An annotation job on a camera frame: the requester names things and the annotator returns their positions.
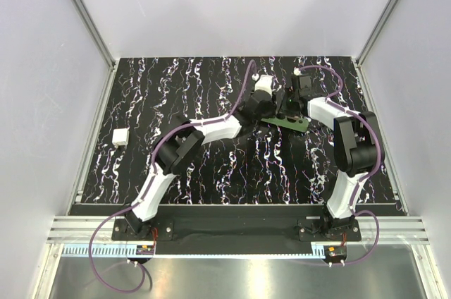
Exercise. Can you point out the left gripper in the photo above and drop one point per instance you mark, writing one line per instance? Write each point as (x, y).
(271, 112)

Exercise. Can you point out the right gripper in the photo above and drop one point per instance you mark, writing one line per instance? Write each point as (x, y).
(282, 110)

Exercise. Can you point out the green power strip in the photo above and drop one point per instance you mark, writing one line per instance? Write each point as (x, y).
(295, 123)

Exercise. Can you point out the white charger plug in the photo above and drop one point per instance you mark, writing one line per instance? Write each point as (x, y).
(120, 137)

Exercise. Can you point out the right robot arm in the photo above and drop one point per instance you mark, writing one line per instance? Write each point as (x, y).
(356, 148)

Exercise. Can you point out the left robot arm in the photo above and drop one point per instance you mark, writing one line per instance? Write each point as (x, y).
(175, 150)

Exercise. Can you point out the marble pattern mat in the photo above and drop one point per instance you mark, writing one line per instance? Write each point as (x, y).
(270, 166)

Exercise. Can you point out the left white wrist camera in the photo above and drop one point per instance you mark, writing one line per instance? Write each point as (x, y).
(264, 83)

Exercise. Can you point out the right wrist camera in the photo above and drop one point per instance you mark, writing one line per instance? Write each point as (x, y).
(302, 85)

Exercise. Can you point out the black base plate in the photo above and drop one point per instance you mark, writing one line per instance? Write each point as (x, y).
(228, 221)

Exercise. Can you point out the aluminium frame rail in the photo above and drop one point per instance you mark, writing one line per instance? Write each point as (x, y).
(227, 238)

